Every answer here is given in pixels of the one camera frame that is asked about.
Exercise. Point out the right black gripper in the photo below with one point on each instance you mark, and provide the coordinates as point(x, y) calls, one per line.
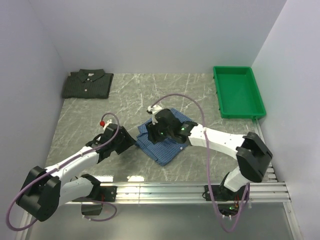
point(152, 129)

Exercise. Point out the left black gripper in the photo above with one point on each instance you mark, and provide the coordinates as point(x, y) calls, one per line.
point(128, 141)

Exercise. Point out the blue checked long sleeve shirt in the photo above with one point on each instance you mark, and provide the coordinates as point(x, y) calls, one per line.
point(162, 152)

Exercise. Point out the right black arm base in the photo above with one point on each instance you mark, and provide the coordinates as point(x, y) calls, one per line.
point(225, 195)

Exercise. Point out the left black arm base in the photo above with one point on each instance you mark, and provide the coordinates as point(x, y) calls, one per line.
point(93, 205)

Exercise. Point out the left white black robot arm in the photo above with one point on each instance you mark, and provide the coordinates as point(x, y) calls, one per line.
point(46, 189)

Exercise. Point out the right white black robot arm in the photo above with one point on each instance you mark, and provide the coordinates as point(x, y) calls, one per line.
point(252, 155)

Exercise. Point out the dark green folded shirt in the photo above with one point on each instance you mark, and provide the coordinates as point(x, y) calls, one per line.
point(88, 84)

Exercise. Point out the green plastic tray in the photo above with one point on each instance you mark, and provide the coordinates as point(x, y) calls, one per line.
point(238, 93)

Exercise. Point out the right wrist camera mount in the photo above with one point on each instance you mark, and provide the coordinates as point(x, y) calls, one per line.
point(153, 110)

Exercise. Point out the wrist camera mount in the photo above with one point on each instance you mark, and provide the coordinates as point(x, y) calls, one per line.
point(105, 124)
point(153, 110)

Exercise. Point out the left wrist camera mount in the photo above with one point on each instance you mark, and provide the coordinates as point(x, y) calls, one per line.
point(105, 124)

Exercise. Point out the aluminium mounting rail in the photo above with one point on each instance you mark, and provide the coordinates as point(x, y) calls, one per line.
point(191, 193)

